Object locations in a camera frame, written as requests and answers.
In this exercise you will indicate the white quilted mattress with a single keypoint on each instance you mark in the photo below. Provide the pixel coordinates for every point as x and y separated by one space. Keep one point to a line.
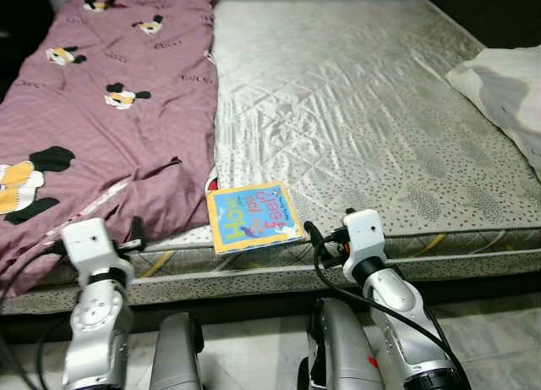
355 111

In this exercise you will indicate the grey left robot leg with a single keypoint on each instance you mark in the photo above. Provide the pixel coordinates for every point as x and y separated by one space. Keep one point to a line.
177 356

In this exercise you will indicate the grey right robot leg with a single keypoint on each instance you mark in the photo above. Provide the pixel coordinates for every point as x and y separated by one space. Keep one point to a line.
338 348

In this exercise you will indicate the mauve blanket cartoon print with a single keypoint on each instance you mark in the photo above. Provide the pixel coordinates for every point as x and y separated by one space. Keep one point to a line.
110 136

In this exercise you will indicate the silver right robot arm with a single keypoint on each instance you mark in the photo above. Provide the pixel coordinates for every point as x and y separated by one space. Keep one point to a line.
406 331

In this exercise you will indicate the black tufted headboard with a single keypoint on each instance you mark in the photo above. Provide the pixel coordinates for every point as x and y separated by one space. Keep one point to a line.
490 9

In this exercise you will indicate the blue yellow children's book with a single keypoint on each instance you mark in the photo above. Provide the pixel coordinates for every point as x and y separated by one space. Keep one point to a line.
254 219

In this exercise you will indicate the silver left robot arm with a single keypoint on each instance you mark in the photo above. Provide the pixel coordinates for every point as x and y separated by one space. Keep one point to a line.
97 339

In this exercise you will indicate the grey robot leg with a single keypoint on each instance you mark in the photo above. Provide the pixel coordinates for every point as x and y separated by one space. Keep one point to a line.
338 348
177 356

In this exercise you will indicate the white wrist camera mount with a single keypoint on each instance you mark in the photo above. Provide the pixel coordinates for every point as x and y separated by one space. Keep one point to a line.
365 238
91 246

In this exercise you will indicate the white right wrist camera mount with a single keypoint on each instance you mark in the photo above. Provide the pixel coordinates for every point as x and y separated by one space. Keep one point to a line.
365 238

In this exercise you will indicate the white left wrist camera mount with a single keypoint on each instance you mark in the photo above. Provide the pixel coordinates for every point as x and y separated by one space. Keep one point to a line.
91 246

